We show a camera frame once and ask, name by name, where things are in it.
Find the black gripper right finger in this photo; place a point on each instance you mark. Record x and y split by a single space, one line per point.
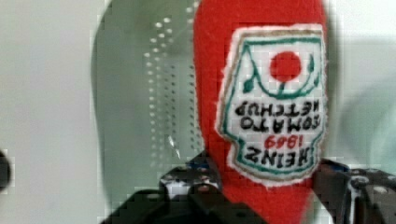
356 196

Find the black cylindrical cup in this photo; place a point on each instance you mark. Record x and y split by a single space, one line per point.
5 171

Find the red plush ketchup bottle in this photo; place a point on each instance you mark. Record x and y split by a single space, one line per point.
261 86

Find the green oval strainer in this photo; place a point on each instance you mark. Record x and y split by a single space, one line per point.
143 85

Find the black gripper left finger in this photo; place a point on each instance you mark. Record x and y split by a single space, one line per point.
200 170

